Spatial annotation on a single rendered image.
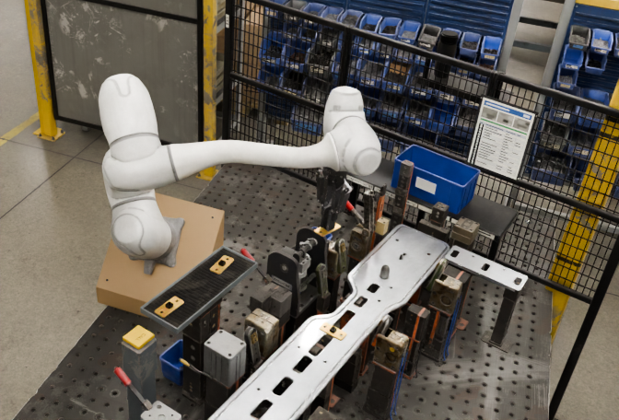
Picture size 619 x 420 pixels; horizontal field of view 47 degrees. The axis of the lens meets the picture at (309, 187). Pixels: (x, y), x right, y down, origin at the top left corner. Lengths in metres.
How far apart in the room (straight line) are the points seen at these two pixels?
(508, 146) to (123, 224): 1.46
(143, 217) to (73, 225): 1.99
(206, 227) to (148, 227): 0.27
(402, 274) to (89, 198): 2.57
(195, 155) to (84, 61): 3.03
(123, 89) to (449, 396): 1.48
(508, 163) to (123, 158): 1.56
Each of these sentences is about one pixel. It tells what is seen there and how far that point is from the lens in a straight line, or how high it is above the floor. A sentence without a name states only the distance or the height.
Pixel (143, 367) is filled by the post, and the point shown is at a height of 1.08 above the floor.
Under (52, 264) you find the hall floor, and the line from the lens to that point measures 4.14.
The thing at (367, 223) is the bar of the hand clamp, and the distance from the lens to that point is 2.57.
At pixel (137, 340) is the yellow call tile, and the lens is 2.01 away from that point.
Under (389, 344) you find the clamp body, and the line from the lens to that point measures 2.23.
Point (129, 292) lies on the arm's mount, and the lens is 2.71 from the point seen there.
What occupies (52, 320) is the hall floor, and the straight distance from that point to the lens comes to 3.81.
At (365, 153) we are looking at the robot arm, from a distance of 1.76.
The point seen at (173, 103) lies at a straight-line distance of 4.68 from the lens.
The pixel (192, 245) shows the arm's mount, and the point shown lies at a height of 0.96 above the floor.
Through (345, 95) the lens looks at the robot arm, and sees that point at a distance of 1.91.
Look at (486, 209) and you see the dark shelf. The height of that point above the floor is 1.03.
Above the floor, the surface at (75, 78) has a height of 0.49.
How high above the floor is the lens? 2.58
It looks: 33 degrees down
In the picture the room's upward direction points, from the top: 6 degrees clockwise
